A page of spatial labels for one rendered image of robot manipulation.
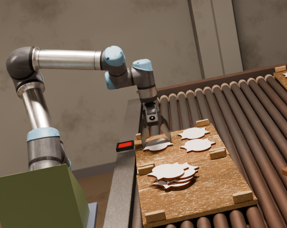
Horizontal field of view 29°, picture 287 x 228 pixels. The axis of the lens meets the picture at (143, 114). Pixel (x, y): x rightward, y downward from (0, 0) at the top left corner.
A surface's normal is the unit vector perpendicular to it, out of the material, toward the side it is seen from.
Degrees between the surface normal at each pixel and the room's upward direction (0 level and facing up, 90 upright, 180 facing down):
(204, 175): 0
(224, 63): 90
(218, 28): 90
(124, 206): 0
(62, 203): 90
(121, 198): 0
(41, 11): 90
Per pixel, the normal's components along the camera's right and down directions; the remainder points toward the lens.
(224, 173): -0.21, -0.94
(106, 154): 0.03, 0.26
